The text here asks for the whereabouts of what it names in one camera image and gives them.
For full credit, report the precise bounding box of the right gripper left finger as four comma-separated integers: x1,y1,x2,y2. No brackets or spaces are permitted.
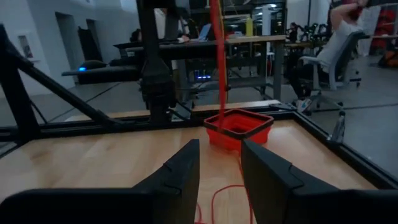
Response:
0,139,200,224

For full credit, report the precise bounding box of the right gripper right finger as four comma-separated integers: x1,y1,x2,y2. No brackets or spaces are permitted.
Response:
241,139,398,224

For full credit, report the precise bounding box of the red cord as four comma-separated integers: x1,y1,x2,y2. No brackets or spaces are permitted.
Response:
194,0,254,224

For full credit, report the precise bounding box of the red collapsible bin black rim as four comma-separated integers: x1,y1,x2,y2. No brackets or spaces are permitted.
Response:
203,108,275,153

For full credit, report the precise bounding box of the black computer case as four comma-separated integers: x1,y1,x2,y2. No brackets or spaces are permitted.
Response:
186,58,218,85

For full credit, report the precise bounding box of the grey office chair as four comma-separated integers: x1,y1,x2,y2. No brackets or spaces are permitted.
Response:
300,30,371,108

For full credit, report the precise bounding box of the black device blue light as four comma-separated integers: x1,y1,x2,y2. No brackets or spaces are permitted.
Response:
77,59,108,71

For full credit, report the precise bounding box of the person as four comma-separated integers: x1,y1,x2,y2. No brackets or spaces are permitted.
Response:
154,7,191,43
285,0,373,113
288,21,300,44
129,27,144,43

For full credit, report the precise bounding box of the wooden top desk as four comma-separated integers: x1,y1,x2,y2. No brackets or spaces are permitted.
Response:
186,34,287,101

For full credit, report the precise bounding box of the laptop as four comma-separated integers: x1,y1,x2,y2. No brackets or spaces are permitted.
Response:
197,23,213,42

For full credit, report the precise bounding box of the yellow bottle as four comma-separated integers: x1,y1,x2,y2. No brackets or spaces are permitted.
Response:
245,16,254,37

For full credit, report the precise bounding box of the black aluminium table frame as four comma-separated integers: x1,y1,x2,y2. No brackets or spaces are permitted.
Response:
0,23,398,190

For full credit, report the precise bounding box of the wall picture frame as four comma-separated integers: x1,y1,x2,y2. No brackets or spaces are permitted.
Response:
17,34,34,60

